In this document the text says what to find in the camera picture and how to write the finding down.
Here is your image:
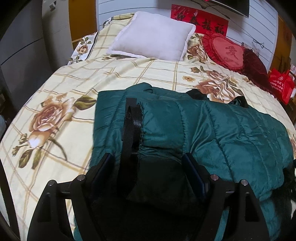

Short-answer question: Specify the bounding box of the dark green quilted down jacket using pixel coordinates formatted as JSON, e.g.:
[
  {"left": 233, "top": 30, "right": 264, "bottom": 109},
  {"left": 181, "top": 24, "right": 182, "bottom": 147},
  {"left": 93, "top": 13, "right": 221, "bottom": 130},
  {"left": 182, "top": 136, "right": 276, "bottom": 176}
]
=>
[{"left": 90, "top": 83, "right": 295, "bottom": 240}]

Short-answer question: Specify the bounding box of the floral cream bed sheet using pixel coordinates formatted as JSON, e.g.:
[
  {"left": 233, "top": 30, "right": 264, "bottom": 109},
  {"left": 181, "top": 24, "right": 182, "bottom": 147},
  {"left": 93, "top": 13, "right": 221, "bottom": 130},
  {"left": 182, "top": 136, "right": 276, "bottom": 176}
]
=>
[{"left": 1, "top": 14, "right": 295, "bottom": 240}]

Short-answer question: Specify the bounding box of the red shopping bag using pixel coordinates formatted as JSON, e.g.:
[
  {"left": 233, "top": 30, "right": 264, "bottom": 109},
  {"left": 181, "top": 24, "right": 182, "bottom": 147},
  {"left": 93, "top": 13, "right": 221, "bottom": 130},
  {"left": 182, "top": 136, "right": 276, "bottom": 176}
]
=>
[{"left": 268, "top": 68, "right": 295, "bottom": 105}]

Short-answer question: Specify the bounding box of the dark red velvet cushion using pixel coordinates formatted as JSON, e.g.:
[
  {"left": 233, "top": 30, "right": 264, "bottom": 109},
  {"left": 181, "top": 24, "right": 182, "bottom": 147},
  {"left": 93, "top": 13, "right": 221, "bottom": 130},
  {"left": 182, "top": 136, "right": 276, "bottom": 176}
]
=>
[{"left": 242, "top": 49, "right": 270, "bottom": 92}]

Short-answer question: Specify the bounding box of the red heart-shaped cushion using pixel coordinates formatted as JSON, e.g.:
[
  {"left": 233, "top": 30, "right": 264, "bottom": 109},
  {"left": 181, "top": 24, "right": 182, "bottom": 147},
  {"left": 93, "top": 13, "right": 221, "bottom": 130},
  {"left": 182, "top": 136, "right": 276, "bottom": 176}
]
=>
[{"left": 202, "top": 32, "right": 244, "bottom": 73}]

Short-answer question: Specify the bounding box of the red banner with characters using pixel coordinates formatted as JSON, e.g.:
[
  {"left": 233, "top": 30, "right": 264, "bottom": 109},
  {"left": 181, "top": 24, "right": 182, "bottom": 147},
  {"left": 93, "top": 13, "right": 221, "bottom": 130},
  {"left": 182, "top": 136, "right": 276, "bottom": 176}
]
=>
[{"left": 171, "top": 4, "right": 228, "bottom": 36}]

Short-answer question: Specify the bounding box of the grey wardrobe cabinet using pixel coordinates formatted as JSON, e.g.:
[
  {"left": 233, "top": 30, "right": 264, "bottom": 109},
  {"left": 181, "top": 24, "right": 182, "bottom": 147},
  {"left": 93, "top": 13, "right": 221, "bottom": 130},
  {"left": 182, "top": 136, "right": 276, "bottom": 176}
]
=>
[{"left": 1, "top": 1, "right": 73, "bottom": 108}]

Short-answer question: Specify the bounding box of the white square pillow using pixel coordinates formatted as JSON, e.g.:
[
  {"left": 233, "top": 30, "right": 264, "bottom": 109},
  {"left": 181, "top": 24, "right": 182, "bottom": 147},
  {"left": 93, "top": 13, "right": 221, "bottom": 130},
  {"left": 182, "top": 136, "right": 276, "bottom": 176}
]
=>
[{"left": 107, "top": 11, "right": 196, "bottom": 61}]

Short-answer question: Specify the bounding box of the black framed wall picture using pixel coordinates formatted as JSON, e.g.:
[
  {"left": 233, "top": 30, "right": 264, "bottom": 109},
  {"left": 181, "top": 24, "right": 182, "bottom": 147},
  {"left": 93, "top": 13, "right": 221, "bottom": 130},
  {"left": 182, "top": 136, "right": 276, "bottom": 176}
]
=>
[{"left": 209, "top": 0, "right": 250, "bottom": 18}]

